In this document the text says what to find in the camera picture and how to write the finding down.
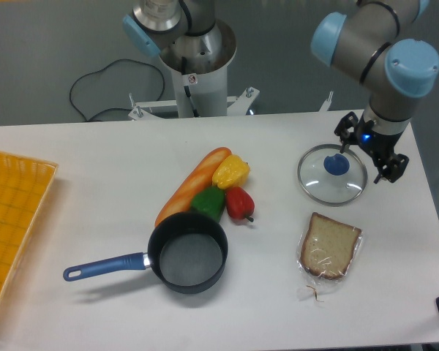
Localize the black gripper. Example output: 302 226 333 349
334 111 409 184

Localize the glass lid blue knob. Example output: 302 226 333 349
297 143 369 205

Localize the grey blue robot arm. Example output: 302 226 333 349
123 1 439 182

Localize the bread slice in plastic wrap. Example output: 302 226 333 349
297 212 363 302

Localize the yellow toy bell pepper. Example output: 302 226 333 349
212 154 250 190

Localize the red toy bell pepper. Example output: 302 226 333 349
225 186 255 222

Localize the green toy bell pepper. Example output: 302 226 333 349
190 186 225 222

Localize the orange toy baguette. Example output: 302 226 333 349
154 147 232 227

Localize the yellow woven basket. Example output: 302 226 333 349
0 151 59 305

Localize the black saucepan blue handle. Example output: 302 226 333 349
63 211 228 294

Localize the black cable on floor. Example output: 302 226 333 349
69 59 165 122

